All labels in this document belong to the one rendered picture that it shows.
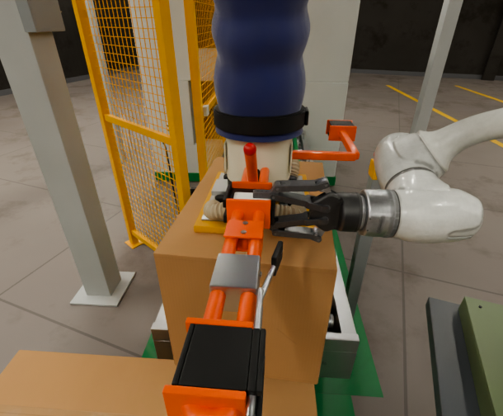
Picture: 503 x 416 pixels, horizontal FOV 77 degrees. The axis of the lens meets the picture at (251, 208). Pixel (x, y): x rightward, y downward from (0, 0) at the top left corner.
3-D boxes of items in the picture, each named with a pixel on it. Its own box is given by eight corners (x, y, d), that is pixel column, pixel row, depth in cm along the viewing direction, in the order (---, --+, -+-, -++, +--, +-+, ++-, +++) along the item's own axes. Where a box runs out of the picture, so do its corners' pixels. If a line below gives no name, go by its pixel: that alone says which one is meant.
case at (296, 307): (221, 241, 142) (216, 156, 122) (312, 249, 137) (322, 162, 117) (174, 366, 90) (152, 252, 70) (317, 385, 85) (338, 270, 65)
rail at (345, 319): (298, 149, 315) (299, 130, 306) (303, 149, 315) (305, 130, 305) (334, 369, 117) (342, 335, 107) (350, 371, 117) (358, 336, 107)
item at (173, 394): (190, 346, 37) (186, 316, 35) (253, 351, 37) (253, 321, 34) (168, 423, 30) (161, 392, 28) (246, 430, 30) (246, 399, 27)
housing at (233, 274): (218, 276, 49) (216, 252, 46) (261, 278, 48) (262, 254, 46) (208, 310, 43) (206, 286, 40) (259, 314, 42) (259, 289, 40)
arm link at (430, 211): (388, 253, 59) (373, 206, 69) (475, 257, 59) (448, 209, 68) (407, 211, 52) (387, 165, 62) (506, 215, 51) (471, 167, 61)
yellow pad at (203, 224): (218, 176, 107) (217, 162, 104) (247, 177, 106) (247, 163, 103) (193, 233, 77) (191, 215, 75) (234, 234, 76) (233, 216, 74)
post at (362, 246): (338, 317, 188) (370, 158, 137) (350, 318, 187) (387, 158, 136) (340, 327, 182) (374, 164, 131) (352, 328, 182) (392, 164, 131)
